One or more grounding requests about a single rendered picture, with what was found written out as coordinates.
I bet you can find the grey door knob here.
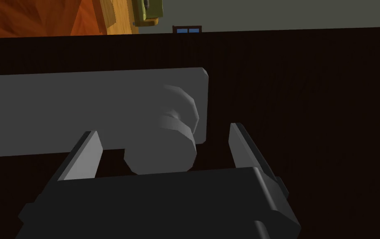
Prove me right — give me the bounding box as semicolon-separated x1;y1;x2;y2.
0;67;209;176

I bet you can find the green armchair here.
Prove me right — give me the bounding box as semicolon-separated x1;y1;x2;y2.
133;0;164;27

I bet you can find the dark brown door leaf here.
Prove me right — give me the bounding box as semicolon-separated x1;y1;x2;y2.
0;27;380;239

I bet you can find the wooden furniture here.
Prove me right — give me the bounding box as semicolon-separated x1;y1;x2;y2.
90;0;140;35

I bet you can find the small blue window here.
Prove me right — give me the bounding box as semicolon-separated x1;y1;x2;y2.
172;25;203;34

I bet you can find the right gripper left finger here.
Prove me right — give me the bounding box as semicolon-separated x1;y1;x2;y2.
57;130;104;181

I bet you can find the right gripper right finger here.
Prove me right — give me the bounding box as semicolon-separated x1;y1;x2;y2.
228;122;278;178

